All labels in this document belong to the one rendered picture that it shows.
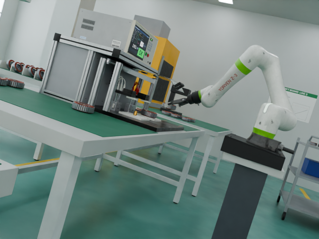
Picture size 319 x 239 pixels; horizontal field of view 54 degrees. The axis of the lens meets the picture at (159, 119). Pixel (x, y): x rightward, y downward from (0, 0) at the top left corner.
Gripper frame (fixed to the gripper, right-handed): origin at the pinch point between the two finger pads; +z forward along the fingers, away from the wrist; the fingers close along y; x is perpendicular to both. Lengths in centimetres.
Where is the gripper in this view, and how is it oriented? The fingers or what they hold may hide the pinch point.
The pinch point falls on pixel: (169, 105)
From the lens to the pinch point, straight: 242.3
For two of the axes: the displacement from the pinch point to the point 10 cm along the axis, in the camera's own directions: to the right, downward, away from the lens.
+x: -2.1, -9.7, 1.5
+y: 4.5, 0.4, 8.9
